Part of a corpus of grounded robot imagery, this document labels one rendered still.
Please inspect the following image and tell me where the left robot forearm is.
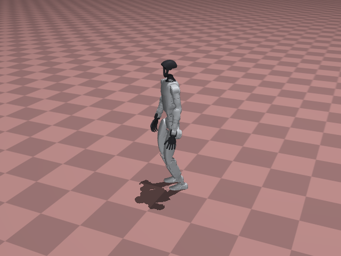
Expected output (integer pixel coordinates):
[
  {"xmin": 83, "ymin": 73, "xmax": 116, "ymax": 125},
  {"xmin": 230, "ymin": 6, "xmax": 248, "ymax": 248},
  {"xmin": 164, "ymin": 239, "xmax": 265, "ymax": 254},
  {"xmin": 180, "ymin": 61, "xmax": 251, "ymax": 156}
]
[{"xmin": 171, "ymin": 108, "xmax": 181, "ymax": 135}]

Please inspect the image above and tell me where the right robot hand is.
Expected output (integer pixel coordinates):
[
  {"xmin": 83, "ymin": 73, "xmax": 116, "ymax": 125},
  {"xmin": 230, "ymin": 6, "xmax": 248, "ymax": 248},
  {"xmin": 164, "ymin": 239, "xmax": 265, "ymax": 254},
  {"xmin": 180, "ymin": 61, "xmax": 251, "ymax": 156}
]
[{"xmin": 150, "ymin": 113, "xmax": 160, "ymax": 132}]

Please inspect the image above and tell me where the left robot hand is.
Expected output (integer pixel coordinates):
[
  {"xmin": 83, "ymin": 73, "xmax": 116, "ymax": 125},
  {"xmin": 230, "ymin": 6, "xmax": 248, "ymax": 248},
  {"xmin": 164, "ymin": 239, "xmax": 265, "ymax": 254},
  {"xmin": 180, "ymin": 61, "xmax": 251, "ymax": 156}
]
[{"xmin": 164, "ymin": 130, "xmax": 177, "ymax": 150}]

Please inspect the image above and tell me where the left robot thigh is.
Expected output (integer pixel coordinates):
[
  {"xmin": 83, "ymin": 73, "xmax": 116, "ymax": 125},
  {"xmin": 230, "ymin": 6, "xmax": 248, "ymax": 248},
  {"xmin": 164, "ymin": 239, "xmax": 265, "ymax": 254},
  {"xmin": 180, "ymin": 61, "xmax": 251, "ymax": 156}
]
[{"xmin": 164, "ymin": 128, "xmax": 182, "ymax": 167}]

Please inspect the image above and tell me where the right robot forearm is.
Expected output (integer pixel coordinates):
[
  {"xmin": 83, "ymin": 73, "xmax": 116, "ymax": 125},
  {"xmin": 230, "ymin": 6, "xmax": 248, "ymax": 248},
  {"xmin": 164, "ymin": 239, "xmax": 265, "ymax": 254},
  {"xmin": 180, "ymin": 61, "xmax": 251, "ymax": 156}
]
[{"xmin": 155, "ymin": 100, "xmax": 164, "ymax": 118}]

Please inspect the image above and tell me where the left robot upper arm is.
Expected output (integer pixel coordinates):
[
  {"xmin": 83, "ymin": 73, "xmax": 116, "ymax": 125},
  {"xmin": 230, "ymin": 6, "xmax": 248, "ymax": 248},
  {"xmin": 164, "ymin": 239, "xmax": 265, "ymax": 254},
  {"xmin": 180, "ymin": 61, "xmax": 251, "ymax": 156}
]
[{"xmin": 170, "ymin": 84, "xmax": 182, "ymax": 113}]

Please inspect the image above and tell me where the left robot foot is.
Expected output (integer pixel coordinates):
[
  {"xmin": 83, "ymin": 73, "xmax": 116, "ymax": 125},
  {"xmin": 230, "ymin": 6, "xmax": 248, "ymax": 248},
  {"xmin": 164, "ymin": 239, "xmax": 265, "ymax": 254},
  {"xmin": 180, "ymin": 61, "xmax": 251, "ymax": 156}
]
[{"xmin": 169, "ymin": 182, "xmax": 188, "ymax": 190}]

